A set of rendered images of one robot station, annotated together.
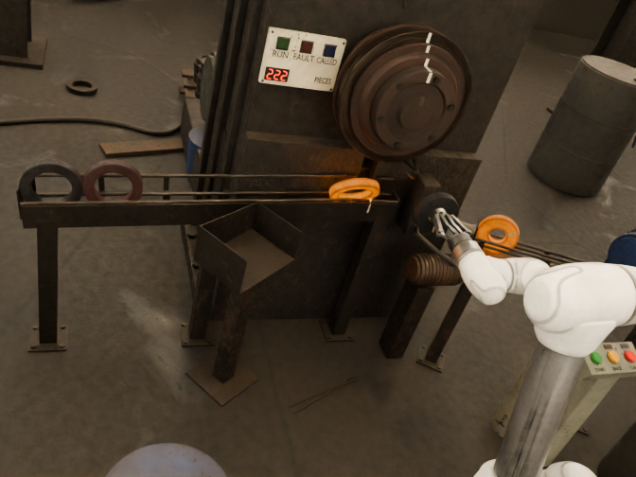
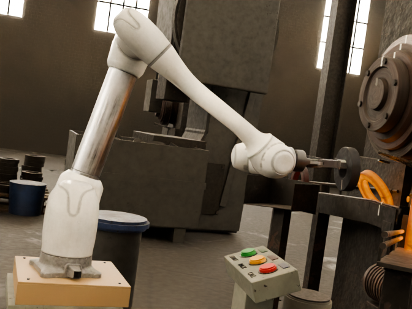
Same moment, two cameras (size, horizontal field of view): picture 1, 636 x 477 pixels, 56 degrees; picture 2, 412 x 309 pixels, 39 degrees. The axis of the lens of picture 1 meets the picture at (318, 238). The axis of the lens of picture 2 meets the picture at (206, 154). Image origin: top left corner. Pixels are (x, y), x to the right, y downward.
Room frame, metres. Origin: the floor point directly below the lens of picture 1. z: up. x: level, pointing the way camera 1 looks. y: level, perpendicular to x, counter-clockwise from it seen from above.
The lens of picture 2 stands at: (1.77, -2.43, 0.89)
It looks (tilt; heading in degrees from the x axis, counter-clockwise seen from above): 2 degrees down; 103
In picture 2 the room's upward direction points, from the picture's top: 8 degrees clockwise
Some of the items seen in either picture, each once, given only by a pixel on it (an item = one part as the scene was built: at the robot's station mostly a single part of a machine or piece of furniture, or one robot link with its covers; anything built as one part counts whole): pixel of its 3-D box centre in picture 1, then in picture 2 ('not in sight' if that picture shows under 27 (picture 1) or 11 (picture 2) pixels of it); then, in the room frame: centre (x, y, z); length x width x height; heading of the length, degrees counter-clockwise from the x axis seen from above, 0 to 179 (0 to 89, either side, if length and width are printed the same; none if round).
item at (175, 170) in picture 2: not in sight; (130, 181); (0.16, 2.04, 0.39); 1.03 x 0.83 x 0.79; 30
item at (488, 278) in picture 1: (486, 279); (255, 157); (1.51, -0.52, 0.83); 0.16 x 0.13 x 0.11; 26
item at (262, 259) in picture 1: (233, 311); (271, 257); (1.55, 0.20, 0.36); 0.26 x 0.20 x 0.72; 151
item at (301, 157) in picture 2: (457, 239); (305, 161); (1.67, -0.43, 0.83); 0.09 x 0.08 x 0.07; 26
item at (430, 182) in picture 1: (417, 203); not in sight; (2.10, -0.34, 0.68); 0.11 x 0.08 x 0.24; 26
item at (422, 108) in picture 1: (414, 110); (381, 94); (1.90, -0.17, 1.11); 0.28 x 0.06 x 0.28; 116
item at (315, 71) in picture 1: (302, 61); not in sight; (1.93, 0.22, 1.15); 0.26 x 0.02 x 0.18; 116
